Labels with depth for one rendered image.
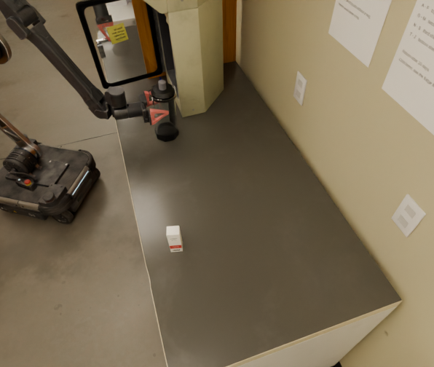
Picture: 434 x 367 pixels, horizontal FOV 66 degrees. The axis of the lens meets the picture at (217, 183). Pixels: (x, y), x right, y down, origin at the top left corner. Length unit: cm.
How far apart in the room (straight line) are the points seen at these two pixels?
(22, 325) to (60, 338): 24
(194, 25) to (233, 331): 106
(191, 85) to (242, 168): 43
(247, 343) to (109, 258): 144
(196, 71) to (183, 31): 18
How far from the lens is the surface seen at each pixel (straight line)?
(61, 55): 137
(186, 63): 145
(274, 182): 131
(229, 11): 185
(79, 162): 256
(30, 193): 252
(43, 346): 223
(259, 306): 106
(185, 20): 138
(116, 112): 137
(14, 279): 249
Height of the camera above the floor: 194
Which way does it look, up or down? 50 degrees down
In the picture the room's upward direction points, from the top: 3 degrees counter-clockwise
